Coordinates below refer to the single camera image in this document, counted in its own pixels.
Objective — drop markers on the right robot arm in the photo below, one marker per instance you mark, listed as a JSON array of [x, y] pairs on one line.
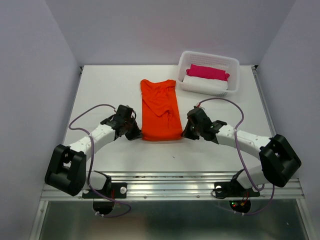
[[278, 161]]

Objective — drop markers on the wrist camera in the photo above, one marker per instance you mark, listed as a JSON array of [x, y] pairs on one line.
[[124, 115], [198, 118]]

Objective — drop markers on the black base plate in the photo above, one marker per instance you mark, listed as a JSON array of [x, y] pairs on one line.
[[231, 189], [113, 190]]

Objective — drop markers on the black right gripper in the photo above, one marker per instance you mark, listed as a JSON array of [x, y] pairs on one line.
[[186, 132]]

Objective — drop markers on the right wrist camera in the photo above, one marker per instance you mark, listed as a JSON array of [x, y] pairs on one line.
[[198, 118]]

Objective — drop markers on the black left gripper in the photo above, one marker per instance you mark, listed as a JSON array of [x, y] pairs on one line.
[[136, 133]]

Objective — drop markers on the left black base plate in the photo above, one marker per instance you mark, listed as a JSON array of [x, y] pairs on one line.
[[113, 190]]

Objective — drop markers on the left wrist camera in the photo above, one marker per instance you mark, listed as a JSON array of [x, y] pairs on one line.
[[124, 115]]

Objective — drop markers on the white plastic basket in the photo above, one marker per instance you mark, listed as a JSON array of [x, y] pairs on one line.
[[230, 65]]

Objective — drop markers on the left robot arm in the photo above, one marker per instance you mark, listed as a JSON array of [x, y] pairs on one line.
[[67, 167]]

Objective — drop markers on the pink rolled t shirt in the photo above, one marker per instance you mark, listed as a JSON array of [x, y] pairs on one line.
[[207, 72]]

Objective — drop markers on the orange t shirt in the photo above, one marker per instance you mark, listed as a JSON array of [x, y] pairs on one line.
[[160, 113]]

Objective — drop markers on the white rolled t shirt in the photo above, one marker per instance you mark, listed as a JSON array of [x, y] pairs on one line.
[[207, 83]]

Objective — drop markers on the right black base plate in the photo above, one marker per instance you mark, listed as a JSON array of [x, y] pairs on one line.
[[231, 189]]

